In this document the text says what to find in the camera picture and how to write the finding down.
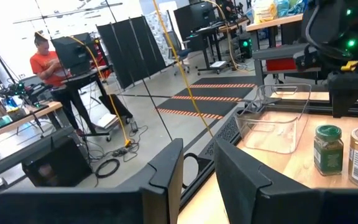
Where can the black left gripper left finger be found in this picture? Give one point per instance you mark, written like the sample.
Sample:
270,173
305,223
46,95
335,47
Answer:
73,208

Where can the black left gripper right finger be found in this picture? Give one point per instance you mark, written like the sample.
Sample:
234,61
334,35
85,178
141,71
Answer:
275,205

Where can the green-lid spice jar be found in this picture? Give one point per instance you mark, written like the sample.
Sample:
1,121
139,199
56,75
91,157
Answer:
328,152

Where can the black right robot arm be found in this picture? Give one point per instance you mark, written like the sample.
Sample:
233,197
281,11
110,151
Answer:
337,25

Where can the black equipment case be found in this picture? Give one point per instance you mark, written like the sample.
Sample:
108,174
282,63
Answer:
57,161

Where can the clear plastic bin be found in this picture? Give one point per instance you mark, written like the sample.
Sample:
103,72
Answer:
272,137

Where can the wooden workbench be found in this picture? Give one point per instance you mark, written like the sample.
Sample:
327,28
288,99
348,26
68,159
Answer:
42,109

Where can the black orange-striped floor mat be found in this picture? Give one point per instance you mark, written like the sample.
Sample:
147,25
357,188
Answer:
204,107

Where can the red storage box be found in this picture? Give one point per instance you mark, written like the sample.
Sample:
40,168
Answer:
280,64

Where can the person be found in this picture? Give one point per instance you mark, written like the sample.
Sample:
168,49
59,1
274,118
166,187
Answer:
45,65

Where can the grey metal desk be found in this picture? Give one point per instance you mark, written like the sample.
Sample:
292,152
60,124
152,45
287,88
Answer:
275,51

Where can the black computer monitor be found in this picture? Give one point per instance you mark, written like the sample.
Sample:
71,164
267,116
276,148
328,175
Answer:
70,53

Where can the black computer green light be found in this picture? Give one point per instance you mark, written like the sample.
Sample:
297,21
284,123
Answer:
245,46

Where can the black folding room divider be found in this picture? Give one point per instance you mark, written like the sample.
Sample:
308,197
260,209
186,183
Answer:
129,49

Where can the wooden-top desk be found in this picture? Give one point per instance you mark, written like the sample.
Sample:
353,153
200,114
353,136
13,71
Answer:
275,22

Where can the white patterned room divider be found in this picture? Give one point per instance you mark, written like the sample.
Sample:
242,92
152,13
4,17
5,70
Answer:
158,34

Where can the large black monitor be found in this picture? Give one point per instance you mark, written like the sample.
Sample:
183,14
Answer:
194,18

